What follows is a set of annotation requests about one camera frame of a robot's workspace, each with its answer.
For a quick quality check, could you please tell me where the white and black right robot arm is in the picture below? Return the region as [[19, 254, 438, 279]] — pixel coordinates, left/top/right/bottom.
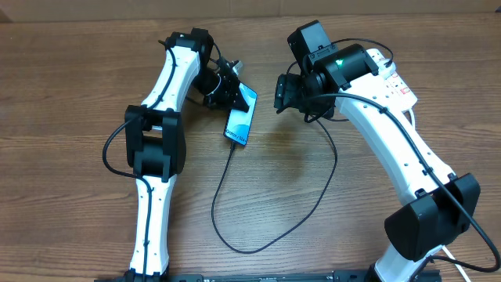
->
[[274, 21, 481, 281]]

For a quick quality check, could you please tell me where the black USB charging cable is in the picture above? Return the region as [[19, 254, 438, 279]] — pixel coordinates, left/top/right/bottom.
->
[[211, 38, 395, 255]]

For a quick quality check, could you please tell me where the white charger plug adapter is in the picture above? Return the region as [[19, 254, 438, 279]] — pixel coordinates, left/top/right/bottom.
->
[[377, 59, 396, 79]]

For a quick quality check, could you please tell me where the blue Galaxy smartphone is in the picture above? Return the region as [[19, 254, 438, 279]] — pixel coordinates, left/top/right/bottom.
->
[[223, 83, 258, 146]]

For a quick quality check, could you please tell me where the white power strip cord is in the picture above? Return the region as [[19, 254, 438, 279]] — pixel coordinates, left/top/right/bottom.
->
[[406, 108, 473, 282]]

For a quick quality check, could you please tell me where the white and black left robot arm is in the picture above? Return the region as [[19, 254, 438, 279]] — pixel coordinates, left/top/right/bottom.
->
[[111, 28, 257, 281]]

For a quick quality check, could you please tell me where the white power strip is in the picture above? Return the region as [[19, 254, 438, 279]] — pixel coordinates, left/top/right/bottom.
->
[[367, 49, 418, 112]]

